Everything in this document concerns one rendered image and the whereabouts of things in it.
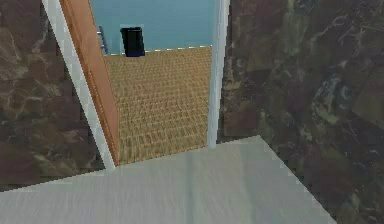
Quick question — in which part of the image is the black bin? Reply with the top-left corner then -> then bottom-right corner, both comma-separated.
120,26 -> 146,58

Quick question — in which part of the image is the brown wooden room door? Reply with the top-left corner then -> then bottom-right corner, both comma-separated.
59,0 -> 120,167

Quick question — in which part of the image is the grey door handle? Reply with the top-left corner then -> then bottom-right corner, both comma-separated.
97,25 -> 109,55

